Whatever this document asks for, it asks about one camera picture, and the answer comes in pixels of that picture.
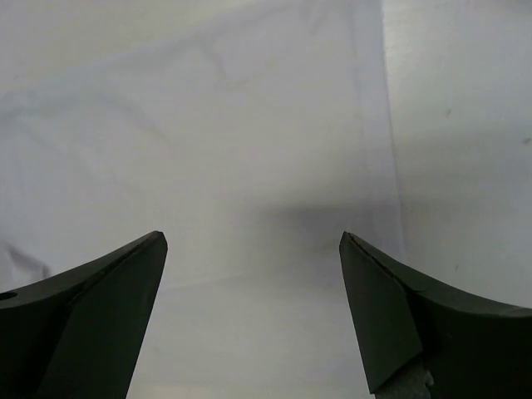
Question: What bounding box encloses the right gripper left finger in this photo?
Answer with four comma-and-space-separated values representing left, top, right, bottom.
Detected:
1, 231, 168, 399

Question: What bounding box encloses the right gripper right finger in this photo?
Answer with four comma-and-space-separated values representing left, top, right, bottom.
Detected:
339, 233, 531, 398

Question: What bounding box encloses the white t-shirt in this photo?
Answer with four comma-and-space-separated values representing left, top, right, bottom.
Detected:
1, 1, 404, 398

